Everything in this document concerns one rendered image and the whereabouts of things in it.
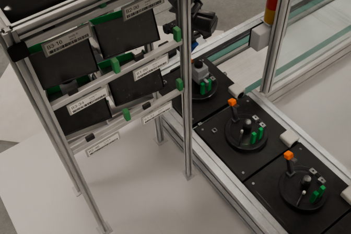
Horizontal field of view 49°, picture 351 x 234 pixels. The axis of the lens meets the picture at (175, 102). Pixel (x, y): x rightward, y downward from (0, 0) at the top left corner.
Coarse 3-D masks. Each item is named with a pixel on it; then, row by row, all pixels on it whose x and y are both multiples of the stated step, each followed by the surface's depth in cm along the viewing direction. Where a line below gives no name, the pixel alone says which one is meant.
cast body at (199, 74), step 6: (192, 66) 132; (198, 66) 130; (204, 66) 131; (192, 72) 133; (198, 72) 130; (204, 72) 132; (192, 78) 136; (198, 78) 132; (204, 78) 133; (198, 84) 134
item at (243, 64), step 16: (240, 48) 158; (336, 48) 152; (224, 64) 155; (240, 64) 155; (256, 64) 154; (320, 64) 151; (240, 80) 149; (256, 80) 149; (288, 80) 143; (304, 80) 153; (272, 96) 143; (192, 128) 133
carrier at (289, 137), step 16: (224, 112) 133; (240, 112) 133; (256, 112) 133; (208, 128) 129; (224, 128) 129; (240, 128) 126; (256, 128) 126; (272, 128) 128; (208, 144) 126; (224, 144) 125; (240, 144) 121; (256, 144) 122; (272, 144) 124; (288, 144) 123; (224, 160) 121; (240, 160) 121; (256, 160) 121; (272, 160) 122; (240, 176) 118
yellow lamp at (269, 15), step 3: (267, 9) 114; (267, 12) 114; (270, 12) 114; (273, 12) 113; (264, 15) 117; (267, 15) 115; (270, 15) 114; (273, 15) 114; (264, 18) 117; (267, 18) 116; (270, 18) 115; (273, 18) 115; (267, 21) 117; (270, 21) 116; (273, 21) 116; (270, 24) 117
